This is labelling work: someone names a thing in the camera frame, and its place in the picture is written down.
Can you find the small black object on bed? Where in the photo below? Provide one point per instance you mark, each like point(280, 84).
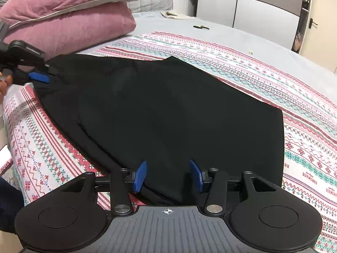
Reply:
point(201, 27)

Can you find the patterned red green blanket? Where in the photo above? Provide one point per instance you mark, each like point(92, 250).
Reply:
point(41, 159)

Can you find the grey bed sheet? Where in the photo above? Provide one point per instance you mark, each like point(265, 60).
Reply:
point(285, 67)

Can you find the white grey wardrobe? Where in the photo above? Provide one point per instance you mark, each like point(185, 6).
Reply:
point(274, 20)

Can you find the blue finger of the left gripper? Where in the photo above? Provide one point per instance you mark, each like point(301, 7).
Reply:
point(39, 77)

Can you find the beige cloth on bed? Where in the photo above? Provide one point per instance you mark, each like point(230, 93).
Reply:
point(171, 14)

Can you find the black pants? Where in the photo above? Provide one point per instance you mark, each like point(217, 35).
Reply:
point(120, 112)

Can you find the left hand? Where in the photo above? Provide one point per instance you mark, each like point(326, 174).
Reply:
point(5, 82)

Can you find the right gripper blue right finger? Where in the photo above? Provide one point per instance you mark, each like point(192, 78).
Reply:
point(196, 175)

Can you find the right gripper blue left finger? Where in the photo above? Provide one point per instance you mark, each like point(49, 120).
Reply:
point(139, 176)

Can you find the cream door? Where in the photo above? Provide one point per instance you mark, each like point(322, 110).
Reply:
point(319, 44)

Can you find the lower pink pillow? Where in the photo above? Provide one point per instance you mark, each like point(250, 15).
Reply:
point(76, 31)

